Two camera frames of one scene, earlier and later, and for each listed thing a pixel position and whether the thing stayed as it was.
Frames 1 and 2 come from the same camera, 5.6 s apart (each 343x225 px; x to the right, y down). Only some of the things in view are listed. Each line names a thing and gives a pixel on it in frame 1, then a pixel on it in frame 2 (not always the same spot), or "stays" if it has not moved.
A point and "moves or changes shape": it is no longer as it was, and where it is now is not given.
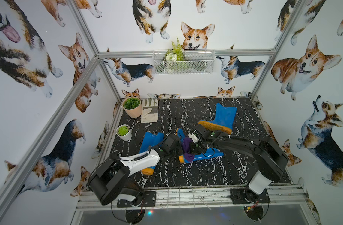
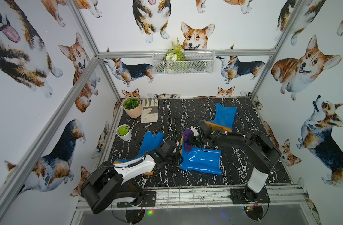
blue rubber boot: [207, 153] moves or changes shape
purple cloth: [187, 144] moves or changes shape
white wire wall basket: [196, 61] stays
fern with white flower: [175, 58] stays
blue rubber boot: [150, 139] stays
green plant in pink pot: [130, 103] stays
